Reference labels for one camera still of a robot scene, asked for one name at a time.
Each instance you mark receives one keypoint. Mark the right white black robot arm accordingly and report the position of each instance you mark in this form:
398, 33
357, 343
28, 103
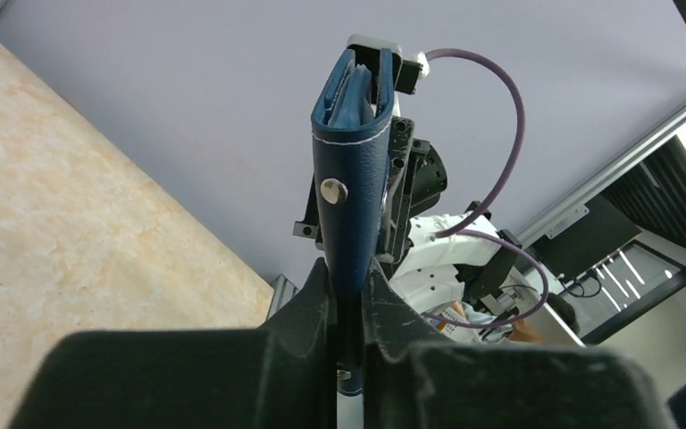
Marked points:
387, 265

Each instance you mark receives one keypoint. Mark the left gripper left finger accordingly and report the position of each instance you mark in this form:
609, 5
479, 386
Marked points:
278, 375

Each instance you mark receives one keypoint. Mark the navy blue card holder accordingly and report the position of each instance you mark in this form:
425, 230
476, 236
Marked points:
353, 88

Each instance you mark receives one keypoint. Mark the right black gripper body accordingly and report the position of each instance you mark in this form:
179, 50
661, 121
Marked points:
369, 178

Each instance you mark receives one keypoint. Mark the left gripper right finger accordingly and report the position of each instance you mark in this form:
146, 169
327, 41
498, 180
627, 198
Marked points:
415, 377

